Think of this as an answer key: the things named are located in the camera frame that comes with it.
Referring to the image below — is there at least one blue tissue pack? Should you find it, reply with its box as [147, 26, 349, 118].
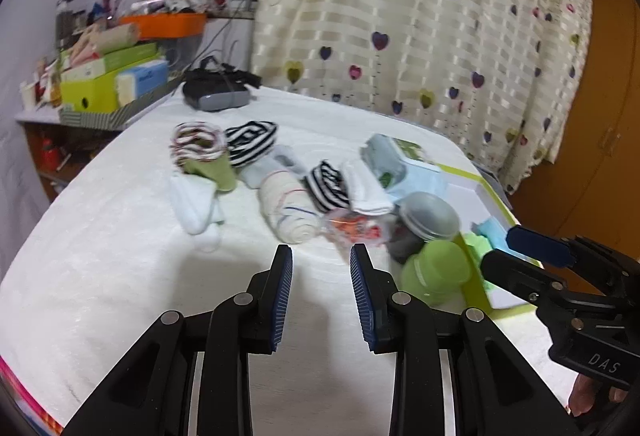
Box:
[116, 61, 170, 107]

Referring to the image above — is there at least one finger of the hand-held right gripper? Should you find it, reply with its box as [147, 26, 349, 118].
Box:
[506, 225, 640, 302]
[480, 249, 576, 317]

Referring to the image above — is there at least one large black white striped sock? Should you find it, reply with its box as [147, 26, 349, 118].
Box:
[225, 120, 279, 169]

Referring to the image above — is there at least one wooden shelf unit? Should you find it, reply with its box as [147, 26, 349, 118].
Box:
[15, 111, 126, 202]

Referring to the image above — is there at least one heart print curtain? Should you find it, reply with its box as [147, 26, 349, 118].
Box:
[250, 0, 593, 197]

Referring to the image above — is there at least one grey jar with clear lid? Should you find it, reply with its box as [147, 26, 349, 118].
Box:
[387, 191, 461, 264]

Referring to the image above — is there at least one green jar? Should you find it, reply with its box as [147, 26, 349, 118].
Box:
[400, 238, 473, 307]

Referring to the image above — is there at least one white box with green rim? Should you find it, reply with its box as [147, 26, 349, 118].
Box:
[435, 161, 546, 317]

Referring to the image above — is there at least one small black white striped sock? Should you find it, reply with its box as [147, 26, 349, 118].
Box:
[306, 160, 351, 213]

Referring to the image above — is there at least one light blue face mask pack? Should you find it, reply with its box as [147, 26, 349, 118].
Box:
[361, 133, 446, 207]

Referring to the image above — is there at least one green sock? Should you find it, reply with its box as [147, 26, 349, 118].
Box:
[180, 148, 238, 193]

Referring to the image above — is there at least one black grey headset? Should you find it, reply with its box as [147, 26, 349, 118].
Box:
[182, 57, 263, 112]

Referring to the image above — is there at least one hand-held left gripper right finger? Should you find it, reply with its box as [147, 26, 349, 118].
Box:
[349, 243, 576, 436]

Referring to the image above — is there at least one light blue cloth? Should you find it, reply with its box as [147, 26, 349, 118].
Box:
[472, 218, 508, 249]

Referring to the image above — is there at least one orange print plastic packet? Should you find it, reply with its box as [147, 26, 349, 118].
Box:
[322, 208, 388, 257]

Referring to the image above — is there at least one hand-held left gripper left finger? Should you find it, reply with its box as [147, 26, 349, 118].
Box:
[62, 244, 294, 436]

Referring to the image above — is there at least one red striped white sock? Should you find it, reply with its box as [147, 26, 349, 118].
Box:
[170, 121, 228, 164]

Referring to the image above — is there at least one person's right hand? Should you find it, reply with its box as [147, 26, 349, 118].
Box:
[567, 373, 603, 418]

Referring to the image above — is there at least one wooden wardrobe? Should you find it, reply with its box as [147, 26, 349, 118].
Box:
[510, 0, 640, 267]

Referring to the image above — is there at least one striped paper tray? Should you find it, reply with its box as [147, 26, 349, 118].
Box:
[59, 78, 188, 132]

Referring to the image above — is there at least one cream sock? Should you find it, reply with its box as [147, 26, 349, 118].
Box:
[258, 170, 321, 245]

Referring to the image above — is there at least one orange basket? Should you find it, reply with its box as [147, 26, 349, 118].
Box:
[119, 12, 207, 41]

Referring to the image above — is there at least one bright green cloth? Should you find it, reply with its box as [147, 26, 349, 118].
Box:
[462, 233, 496, 292]

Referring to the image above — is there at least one dark glass jar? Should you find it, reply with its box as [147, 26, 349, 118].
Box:
[55, 0, 76, 47]

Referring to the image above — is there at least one light blue sock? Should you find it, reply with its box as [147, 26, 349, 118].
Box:
[240, 143, 306, 189]

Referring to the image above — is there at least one green yellow boxes stack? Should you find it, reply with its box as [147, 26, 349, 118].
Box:
[60, 42, 161, 113]

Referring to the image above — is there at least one beige wrapped packet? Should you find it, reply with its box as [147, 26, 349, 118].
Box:
[70, 23, 141, 67]

